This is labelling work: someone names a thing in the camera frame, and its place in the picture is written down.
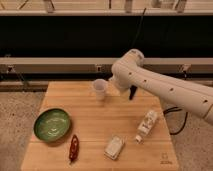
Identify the white sponge block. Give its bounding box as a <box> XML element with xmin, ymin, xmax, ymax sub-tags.
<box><xmin>104</xmin><ymin>136</ymin><xmax>125</xmax><ymax>160</ymax></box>

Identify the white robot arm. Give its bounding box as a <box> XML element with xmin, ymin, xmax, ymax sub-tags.
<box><xmin>111</xmin><ymin>49</ymin><xmax>213</xmax><ymax>125</ymax></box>

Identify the green ceramic bowl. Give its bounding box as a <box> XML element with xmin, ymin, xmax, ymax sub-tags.
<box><xmin>33</xmin><ymin>108</ymin><xmax>71</xmax><ymax>142</ymax></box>

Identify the black smartphone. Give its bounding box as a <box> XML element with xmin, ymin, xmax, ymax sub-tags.
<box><xmin>129</xmin><ymin>85</ymin><xmax>137</xmax><ymax>100</ymax></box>

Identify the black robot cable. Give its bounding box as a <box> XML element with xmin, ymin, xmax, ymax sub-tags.
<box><xmin>162</xmin><ymin>106</ymin><xmax>189</xmax><ymax>136</ymax></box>

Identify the red chili pepper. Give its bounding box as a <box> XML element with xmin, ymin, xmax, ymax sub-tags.
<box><xmin>69</xmin><ymin>135</ymin><xmax>79</xmax><ymax>162</ymax></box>

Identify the grey metal rail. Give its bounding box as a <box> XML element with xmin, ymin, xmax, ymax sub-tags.
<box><xmin>0</xmin><ymin>57</ymin><xmax>213</xmax><ymax>74</ymax></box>

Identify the white plastic bottle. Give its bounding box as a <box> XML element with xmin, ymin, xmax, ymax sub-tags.
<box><xmin>135</xmin><ymin>110</ymin><xmax>158</xmax><ymax>143</ymax></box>

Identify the black hanging cable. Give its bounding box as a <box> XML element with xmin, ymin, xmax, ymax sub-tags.
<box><xmin>131</xmin><ymin>7</ymin><xmax>147</xmax><ymax>51</ymax></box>

